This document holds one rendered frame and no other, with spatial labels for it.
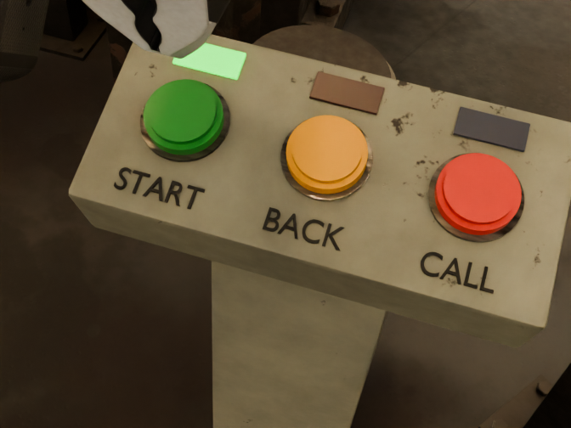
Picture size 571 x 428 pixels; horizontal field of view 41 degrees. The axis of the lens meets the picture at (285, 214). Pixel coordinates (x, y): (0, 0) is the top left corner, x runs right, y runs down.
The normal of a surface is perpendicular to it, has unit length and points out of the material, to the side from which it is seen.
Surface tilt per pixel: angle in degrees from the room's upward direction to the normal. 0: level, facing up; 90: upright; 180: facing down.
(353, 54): 0
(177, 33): 110
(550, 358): 0
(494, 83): 0
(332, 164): 20
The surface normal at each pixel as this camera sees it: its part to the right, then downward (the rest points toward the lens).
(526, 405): 0.07, -0.64
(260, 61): -0.04, -0.35
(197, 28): -0.29, 0.90
